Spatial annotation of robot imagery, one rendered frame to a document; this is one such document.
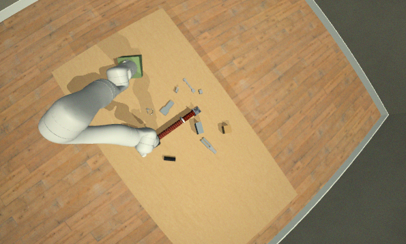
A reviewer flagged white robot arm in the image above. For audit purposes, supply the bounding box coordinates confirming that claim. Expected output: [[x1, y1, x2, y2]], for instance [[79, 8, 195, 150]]
[[38, 59, 158, 154]]

